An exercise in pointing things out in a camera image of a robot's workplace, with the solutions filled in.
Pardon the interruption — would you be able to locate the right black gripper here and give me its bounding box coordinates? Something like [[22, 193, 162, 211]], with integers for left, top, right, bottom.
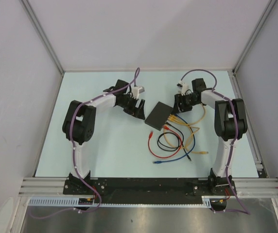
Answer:
[[171, 93, 199, 115]]

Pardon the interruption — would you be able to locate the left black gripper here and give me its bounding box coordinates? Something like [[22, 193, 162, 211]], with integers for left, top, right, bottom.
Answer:
[[118, 94, 145, 120]]

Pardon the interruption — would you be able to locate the long yellow ethernet cable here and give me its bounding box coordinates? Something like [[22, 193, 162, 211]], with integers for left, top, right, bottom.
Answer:
[[168, 103, 209, 155]]

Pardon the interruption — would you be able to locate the black network switch box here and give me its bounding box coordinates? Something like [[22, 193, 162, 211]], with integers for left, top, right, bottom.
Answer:
[[144, 102, 173, 131]]

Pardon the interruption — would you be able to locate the blue ethernet cable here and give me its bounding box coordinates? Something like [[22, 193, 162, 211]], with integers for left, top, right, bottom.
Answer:
[[152, 114, 196, 165]]

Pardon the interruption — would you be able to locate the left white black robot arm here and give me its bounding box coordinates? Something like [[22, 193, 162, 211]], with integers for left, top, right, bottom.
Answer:
[[62, 80, 145, 195]]

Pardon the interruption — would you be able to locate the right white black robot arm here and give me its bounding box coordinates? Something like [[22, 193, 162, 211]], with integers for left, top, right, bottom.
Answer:
[[172, 78, 248, 195]]

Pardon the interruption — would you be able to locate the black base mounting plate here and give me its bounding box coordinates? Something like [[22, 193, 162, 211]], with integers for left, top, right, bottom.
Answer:
[[63, 175, 236, 205]]

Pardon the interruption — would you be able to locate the short yellow ethernet cable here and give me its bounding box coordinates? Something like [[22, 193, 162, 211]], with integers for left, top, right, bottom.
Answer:
[[163, 116, 201, 149]]

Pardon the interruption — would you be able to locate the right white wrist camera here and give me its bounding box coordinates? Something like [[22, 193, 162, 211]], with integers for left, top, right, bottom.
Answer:
[[177, 81, 189, 96]]

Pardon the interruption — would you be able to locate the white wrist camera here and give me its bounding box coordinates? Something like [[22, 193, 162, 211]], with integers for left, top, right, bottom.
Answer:
[[131, 86, 145, 99], [177, 81, 189, 96]]

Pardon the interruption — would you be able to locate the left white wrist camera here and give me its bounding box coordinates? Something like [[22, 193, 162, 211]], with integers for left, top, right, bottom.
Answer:
[[131, 86, 145, 99]]

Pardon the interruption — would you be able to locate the red ethernet cable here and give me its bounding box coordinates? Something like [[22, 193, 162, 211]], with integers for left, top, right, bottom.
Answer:
[[148, 125, 186, 159]]

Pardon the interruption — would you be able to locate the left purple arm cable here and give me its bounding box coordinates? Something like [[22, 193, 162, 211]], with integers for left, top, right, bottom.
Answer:
[[29, 67, 141, 219]]

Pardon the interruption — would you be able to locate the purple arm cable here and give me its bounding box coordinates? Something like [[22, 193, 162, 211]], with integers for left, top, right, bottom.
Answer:
[[179, 69, 251, 215], [29, 67, 141, 219]]

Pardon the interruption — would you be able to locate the black ethernet cable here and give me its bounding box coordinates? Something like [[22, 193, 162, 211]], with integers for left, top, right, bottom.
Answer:
[[156, 123, 193, 164]]

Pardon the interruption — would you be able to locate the aluminium right frame rail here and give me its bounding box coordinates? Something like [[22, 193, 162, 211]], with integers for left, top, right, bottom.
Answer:
[[228, 70, 268, 178]]

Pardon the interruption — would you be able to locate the aluminium frame rail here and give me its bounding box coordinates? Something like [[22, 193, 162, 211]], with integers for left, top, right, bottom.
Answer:
[[19, 177, 278, 198], [228, 70, 268, 178]]

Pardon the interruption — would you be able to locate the aluminium front frame rail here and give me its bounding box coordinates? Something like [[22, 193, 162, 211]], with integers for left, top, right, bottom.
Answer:
[[19, 177, 278, 198]]

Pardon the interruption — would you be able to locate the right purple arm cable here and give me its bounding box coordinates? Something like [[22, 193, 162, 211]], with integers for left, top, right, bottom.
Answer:
[[179, 69, 251, 215]]

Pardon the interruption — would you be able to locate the grey slotted cable duct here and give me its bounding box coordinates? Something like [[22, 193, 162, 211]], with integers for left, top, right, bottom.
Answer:
[[29, 197, 211, 208]]

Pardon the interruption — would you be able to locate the aluminium right corner post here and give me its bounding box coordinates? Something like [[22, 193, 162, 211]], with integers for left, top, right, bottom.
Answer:
[[232, 0, 278, 75]]

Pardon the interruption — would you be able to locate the aluminium corner post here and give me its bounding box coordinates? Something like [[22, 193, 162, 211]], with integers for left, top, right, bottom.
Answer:
[[232, 0, 278, 75], [19, 0, 65, 77]]

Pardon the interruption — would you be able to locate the aluminium left corner post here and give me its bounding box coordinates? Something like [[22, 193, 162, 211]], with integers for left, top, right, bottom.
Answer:
[[19, 0, 65, 77]]

